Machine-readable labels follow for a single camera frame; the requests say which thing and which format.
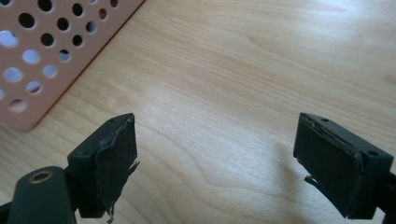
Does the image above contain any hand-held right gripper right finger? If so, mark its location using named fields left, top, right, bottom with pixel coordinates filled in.
left=292, top=112, right=394, bottom=220

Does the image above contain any pink perforated basket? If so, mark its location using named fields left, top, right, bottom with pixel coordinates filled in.
left=0, top=0, right=147, bottom=131

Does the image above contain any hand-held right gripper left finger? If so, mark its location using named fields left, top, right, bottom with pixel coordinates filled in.
left=66, top=112, right=140, bottom=224

